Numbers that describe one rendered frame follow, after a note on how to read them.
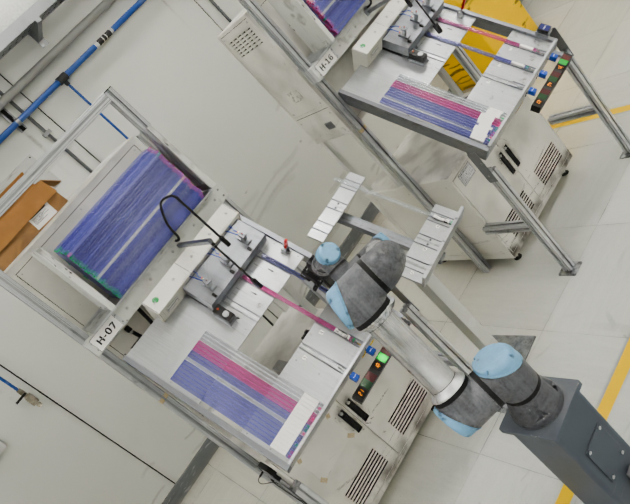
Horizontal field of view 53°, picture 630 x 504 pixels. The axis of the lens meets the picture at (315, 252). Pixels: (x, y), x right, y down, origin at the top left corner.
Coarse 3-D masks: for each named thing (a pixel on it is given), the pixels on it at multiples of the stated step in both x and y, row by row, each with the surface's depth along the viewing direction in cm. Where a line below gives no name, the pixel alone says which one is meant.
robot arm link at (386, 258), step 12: (372, 240) 201; (384, 240) 170; (360, 252) 202; (372, 252) 162; (384, 252) 161; (396, 252) 163; (372, 264) 160; (384, 264) 159; (396, 264) 161; (384, 276) 159; (396, 276) 161
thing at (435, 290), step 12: (432, 276) 253; (420, 288) 256; (432, 288) 253; (444, 288) 256; (432, 300) 259; (444, 300) 256; (456, 300) 259; (444, 312) 262; (456, 312) 259; (468, 312) 263; (456, 324) 265; (468, 324) 262; (480, 324) 266; (468, 336) 268; (480, 336) 265; (492, 336) 269; (504, 336) 283; (516, 336) 278; (528, 336) 272; (480, 348) 271; (516, 348) 273; (528, 348) 268
